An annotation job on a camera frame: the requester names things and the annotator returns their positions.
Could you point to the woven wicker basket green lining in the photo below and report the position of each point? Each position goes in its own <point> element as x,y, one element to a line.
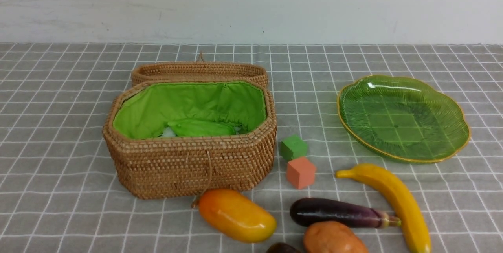
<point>153,163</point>

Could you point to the woven wicker basket lid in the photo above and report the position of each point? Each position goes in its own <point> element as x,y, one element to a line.
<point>201,70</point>

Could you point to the brown plastic potato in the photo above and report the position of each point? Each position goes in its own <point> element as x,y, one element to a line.
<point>332,237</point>

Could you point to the orange foam cube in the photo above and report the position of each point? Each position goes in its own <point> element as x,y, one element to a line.
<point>301,173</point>

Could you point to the orange yellow plastic mango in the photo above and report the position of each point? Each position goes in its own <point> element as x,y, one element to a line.
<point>235,216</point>

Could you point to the yellow plastic banana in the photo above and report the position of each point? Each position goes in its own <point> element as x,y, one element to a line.
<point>413,224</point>

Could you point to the green plastic cucumber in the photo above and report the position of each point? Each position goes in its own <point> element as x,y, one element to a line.
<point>200,128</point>

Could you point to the green foam cube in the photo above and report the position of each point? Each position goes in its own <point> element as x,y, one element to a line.
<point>293,147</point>

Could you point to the grey checkered tablecloth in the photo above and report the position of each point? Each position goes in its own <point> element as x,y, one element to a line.
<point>60,194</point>

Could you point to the purple plastic eggplant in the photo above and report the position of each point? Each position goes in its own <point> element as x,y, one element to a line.
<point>307,211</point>

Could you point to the green glass leaf plate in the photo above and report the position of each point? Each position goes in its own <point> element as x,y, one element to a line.
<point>403,119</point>

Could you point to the dark purple plastic fruit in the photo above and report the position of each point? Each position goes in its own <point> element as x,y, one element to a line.
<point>281,247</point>

